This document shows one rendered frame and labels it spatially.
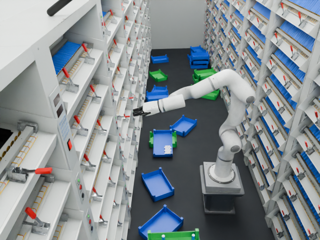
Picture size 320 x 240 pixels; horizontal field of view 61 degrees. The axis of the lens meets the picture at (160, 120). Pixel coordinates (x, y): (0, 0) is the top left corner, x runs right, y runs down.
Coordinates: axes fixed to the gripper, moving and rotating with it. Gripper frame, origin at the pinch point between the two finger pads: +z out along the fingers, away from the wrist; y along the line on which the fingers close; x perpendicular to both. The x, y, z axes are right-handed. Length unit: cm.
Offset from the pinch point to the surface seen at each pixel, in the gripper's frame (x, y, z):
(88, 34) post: -57, 15, 5
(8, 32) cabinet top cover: -76, 72, 9
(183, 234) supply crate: 59, 52, -12
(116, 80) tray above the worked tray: -11.8, -30.7, 12.0
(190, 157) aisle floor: 107, -65, -22
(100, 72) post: -37.5, 15.1, 6.7
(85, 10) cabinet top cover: -71, 35, -3
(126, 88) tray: 8, -54, 13
